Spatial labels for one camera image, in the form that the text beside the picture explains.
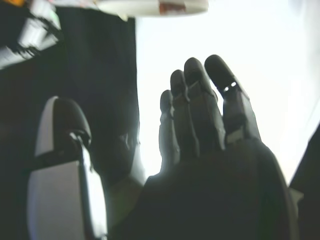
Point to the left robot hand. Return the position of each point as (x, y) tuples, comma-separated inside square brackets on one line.
[(200, 175)]

